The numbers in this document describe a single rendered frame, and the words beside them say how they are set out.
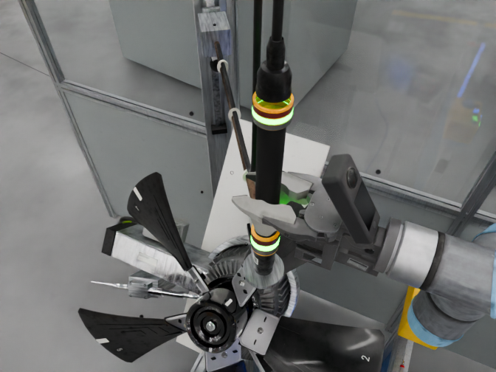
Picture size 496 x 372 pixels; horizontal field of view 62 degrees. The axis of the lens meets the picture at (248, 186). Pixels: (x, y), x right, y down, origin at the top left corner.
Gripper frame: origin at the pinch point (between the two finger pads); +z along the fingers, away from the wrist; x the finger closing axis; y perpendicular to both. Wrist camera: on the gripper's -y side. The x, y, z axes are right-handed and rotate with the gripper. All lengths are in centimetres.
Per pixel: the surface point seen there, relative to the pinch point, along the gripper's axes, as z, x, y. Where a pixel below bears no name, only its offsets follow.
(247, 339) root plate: -1.2, -3.0, 47.8
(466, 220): -47, 70, 69
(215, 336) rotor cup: 4.7, -6.2, 45.1
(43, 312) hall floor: 120, 5, 166
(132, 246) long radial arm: 38, 9, 53
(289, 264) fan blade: -5.4, 8.0, 30.0
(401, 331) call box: -35, 21, 65
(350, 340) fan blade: -22, 5, 46
